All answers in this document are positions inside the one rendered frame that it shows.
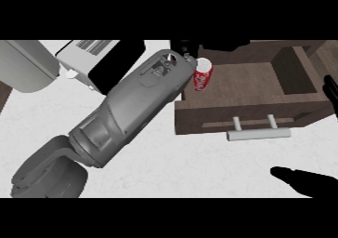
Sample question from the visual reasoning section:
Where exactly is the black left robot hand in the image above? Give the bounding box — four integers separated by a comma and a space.
168, 40, 202, 60

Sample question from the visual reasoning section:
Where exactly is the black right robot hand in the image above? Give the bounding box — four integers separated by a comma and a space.
268, 74, 338, 199

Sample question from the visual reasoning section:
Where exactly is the red soda can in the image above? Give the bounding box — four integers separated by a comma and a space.
191, 57, 215, 93

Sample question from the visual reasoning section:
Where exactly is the brown wooden drawer box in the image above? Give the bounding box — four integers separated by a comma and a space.
181, 46, 330, 110

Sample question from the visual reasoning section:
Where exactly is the brown wooden drawer front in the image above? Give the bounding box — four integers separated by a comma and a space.
172, 99, 336, 136

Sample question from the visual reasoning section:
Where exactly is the brown wooden cabinet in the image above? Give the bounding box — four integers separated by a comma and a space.
197, 40, 338, 82

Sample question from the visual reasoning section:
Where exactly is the white and black appliance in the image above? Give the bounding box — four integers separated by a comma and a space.
53, 40, 149, 97

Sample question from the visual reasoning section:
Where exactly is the pale grey rounded appliance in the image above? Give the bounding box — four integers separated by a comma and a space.
0, 40, 62, 94

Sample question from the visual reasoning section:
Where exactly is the white drawer handle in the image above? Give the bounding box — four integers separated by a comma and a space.
227, 113, 291, 142

